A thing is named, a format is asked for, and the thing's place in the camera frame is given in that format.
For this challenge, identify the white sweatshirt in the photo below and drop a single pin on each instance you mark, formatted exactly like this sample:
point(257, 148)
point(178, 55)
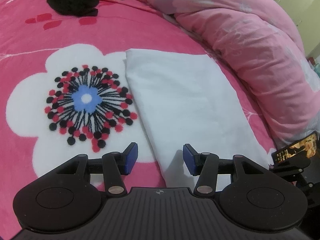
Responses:
point(180, 100)

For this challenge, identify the pink quilt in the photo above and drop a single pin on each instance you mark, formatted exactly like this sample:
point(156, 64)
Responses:
point(250, 42)

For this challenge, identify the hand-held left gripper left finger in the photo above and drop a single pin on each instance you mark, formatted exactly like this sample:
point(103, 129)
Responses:
point(131, 158)

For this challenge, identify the smartphone with lit screen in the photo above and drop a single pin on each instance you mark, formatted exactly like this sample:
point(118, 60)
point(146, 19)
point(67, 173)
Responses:
point(300, 146)

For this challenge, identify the pink floral blanket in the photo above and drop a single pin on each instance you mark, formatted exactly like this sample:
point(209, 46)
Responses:
point(37, 42)

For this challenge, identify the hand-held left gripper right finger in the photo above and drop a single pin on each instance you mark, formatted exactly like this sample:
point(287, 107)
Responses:
point(188, 157)

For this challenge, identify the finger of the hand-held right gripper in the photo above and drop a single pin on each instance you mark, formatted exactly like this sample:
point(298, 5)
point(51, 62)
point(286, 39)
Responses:
point(287, 165)

